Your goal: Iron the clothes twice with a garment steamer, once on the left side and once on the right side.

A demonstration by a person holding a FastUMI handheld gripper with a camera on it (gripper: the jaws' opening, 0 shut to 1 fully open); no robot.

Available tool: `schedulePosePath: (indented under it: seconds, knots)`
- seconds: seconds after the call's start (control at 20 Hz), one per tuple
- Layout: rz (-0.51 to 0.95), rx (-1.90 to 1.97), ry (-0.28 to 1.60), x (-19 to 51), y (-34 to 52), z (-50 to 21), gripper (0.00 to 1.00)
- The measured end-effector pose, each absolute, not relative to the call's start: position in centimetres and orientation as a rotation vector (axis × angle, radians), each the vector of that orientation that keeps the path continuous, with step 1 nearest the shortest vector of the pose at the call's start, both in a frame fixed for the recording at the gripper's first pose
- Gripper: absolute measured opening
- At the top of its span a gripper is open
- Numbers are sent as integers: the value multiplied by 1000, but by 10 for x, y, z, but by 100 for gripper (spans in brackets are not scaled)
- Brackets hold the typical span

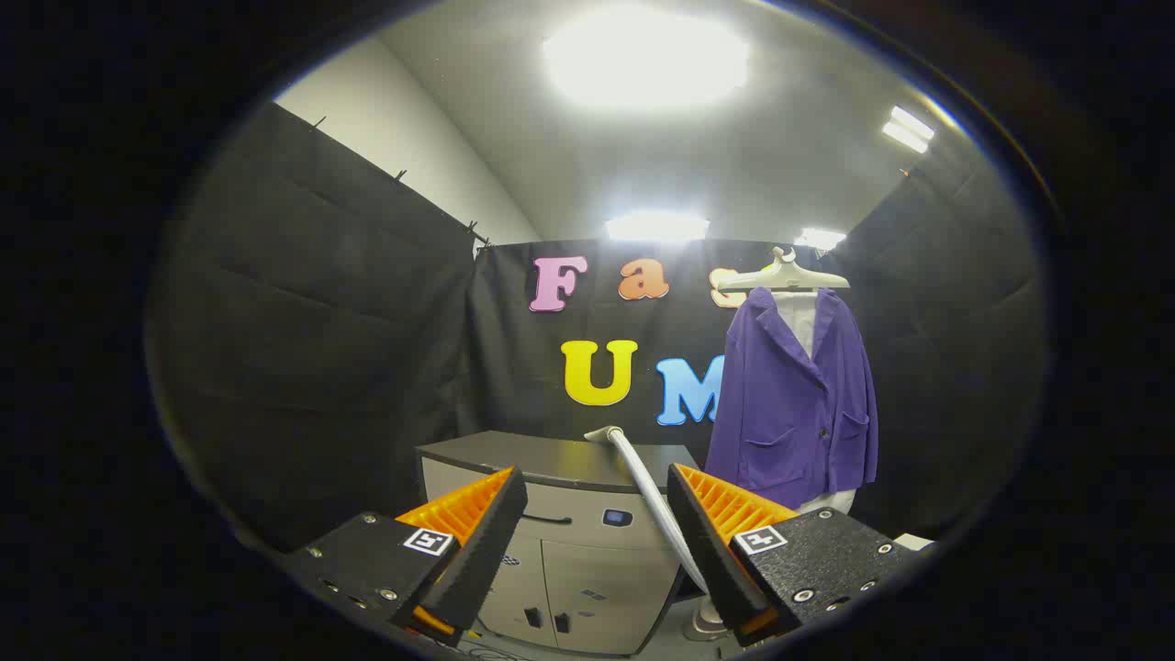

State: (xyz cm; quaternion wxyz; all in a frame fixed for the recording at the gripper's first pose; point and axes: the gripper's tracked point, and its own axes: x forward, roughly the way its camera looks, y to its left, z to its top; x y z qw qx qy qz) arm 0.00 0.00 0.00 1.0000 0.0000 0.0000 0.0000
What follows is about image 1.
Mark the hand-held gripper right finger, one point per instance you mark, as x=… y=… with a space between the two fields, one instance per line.
x=711 y=542

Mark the quilted black curtain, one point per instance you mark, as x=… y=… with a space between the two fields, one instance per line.
x=945 y=367

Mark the double bar ceiling light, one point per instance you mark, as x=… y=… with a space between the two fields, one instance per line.
x=907 y=128

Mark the rectangular ceiling light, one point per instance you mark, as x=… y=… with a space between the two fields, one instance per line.
x=820 y=239
x=656 y=226

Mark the plain black curtain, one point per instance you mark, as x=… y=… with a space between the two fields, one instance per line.
x=312 y=349

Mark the white plastic hanger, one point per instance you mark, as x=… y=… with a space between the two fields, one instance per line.
x=780 y=274

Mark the grey cabinet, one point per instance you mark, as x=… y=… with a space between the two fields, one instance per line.
x=587 y=578

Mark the white garment steamer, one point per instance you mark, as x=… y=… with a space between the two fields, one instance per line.
x=643 y=477

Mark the small electronic cabinet lock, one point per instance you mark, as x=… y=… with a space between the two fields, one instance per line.
x=617 y=518

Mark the white shirt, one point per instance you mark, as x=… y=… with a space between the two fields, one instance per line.
x=799 y=321

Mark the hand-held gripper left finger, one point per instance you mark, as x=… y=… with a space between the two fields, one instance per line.
x=477 y=542

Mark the large ceiling light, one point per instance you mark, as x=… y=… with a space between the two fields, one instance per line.
x=643 y=57

